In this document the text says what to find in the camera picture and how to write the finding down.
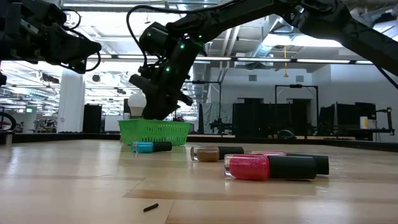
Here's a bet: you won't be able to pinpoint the brown nail polish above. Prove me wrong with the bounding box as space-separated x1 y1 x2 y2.
190 146 245 163

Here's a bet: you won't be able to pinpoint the thin black cable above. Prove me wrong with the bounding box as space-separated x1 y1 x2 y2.
372 63 398 90

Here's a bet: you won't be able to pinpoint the black metal table frame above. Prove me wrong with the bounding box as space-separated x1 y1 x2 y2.
0 132 398 153

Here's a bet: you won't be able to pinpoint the black desk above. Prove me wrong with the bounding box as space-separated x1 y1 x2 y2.
326 127 396 142

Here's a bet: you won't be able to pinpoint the black dome object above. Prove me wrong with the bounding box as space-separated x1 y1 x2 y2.
276 129 297 139

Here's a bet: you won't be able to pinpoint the black jointed stand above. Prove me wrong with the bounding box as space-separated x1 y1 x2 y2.
375 107 396 137

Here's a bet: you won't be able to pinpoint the black room partitions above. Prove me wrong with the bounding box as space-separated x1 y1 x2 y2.
232 98 318 138

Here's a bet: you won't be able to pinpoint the black monitor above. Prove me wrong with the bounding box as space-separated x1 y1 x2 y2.
318 105 336 128
355 102 377 121
335 103 357 127

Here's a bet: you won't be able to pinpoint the grey tarp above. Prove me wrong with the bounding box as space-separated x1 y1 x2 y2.
200 101 234 135

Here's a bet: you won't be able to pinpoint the green plastic basket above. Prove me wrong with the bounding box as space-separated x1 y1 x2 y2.
118 119 192 147

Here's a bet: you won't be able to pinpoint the yellow hanging cord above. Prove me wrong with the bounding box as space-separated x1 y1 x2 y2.
282 45 289 78

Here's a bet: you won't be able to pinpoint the silver slanted air duct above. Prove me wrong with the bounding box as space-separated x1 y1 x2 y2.
248 18 292 60

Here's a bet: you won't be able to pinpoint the light pink nail polish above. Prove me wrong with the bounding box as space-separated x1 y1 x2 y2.
248 151 330 176

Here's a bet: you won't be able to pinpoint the black bicycle wheel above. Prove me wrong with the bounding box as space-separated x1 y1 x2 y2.
0 111 17 132

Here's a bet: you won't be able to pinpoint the glitter hot pink nail polish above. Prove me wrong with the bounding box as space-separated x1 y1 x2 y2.
224 154 317 182

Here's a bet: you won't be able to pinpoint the white light bulb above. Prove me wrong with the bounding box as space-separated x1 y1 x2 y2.
127 92 147 119

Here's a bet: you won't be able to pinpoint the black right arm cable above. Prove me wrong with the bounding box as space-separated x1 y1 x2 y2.
125 0 237 68

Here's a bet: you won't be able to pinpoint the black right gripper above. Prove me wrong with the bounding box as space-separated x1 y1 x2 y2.
129 58 193 121

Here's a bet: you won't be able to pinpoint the long bar with light strips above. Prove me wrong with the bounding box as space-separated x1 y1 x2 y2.
86 53 374 65

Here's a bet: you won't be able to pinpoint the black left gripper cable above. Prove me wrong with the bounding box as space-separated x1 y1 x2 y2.
57 49 103 74
61 7 82 30

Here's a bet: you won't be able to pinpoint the white square column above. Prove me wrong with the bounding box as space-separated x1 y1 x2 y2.
57 70 86 134

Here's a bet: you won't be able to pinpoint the black metal frame stand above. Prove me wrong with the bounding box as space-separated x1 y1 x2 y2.
274 84 320 138
183 80 223 135

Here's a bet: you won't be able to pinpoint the teal nail polish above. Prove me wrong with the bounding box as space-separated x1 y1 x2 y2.
130 141 173 154

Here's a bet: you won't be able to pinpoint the black tall cabinet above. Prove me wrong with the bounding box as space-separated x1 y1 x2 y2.
82 104 103 134

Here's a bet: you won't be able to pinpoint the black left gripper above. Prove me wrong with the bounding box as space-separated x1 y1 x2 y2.
0 0 103 75

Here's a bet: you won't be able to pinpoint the silver round air duct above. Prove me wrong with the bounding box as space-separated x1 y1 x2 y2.
186 40 213 105

